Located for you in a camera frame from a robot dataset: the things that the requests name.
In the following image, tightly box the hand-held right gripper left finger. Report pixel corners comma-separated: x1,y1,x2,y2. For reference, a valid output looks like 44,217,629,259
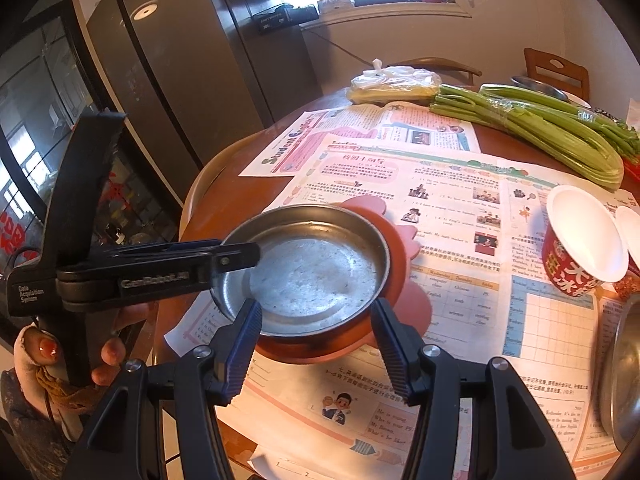
62,297,263,480

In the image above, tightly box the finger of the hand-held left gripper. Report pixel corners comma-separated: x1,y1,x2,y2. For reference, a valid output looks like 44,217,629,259
91,241,262,284

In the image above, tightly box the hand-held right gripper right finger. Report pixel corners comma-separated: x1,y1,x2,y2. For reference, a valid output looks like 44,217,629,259
370,297,576,480

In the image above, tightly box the small steel plate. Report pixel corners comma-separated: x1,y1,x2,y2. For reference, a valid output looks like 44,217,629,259
210,205,392,338

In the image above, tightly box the orange plastic plate with ears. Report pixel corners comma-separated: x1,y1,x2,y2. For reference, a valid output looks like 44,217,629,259
255,194,433,365

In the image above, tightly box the red paper noodle bowl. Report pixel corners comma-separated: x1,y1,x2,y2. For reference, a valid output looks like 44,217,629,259
541,185,630,297
614,205,640,281

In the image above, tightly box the large steel bowl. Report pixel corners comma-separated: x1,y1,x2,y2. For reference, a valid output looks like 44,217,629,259
597,292,640,453

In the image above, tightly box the person's left hand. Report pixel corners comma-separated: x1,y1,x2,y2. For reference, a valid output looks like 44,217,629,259
22,302,152,388

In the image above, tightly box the large spread newspaper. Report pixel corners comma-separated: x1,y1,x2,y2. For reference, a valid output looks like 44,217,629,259
164,132,640,480

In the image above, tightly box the glass door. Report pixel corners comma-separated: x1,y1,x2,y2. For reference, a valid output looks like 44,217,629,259
0,0,181,321

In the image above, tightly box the newspaper with pink masthead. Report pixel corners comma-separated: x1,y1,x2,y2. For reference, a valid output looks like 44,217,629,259
238,101,482,178

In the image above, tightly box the dark grey refrigerator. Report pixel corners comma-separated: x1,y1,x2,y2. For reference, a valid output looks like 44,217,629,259
86,0,323,196

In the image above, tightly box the plastic bag of yellow vegetables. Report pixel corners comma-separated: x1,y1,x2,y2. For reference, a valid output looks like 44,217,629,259
348,59,443,106

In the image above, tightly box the thick celery bunch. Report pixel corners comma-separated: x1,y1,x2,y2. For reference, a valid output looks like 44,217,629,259
429,84,625,192

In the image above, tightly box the curved wooden chair back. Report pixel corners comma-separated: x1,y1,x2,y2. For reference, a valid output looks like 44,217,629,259
395,57,483,86

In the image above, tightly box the leafy celery bunch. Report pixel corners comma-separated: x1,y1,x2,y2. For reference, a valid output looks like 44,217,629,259
479,82,640,161

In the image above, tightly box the small steel bowl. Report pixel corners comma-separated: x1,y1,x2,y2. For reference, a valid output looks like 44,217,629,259
510,76,571,103

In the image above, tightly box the wooden chair with cutout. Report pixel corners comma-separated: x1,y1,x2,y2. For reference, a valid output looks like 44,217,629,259
523,47,590,101

